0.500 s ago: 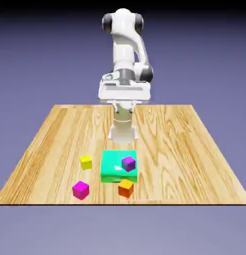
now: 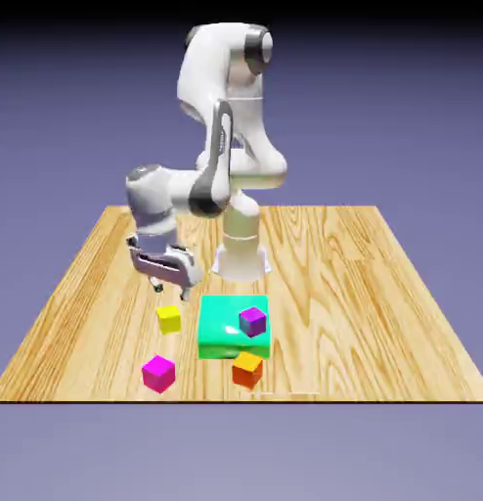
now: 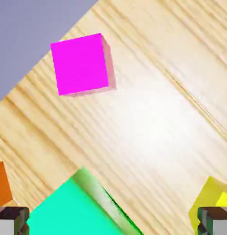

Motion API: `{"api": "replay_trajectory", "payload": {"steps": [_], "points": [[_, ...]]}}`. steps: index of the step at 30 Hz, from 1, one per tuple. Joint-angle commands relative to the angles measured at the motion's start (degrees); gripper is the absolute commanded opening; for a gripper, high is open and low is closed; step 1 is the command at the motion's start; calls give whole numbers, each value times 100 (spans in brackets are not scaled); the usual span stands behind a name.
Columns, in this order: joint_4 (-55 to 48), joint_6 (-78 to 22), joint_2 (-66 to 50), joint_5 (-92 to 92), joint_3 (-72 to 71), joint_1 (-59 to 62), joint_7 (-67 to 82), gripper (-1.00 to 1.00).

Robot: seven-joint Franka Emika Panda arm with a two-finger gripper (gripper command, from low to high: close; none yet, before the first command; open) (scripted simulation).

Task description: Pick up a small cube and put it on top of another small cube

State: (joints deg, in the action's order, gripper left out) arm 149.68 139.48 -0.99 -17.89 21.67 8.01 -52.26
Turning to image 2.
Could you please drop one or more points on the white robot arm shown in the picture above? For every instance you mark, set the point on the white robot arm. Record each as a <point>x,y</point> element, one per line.
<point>233,117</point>

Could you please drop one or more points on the small yellow cube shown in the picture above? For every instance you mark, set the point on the small yellow cube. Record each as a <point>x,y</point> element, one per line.
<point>168,319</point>

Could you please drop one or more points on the small purple cube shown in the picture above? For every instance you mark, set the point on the small purple cube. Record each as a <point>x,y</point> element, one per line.
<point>252,321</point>

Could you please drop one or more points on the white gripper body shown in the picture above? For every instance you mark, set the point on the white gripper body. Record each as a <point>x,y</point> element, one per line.
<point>163,268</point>

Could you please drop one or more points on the small magenta cube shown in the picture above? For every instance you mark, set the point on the small magenta cube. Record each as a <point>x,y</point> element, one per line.
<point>158,373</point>

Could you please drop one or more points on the large green box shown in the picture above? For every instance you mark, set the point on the large green box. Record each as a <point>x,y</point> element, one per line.
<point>222,328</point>

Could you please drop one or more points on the small orange cube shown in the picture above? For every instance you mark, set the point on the small orange cube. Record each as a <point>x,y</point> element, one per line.
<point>247,370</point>

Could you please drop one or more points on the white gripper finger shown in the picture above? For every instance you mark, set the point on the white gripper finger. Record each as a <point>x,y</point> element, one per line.
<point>184,294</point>
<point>156,285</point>

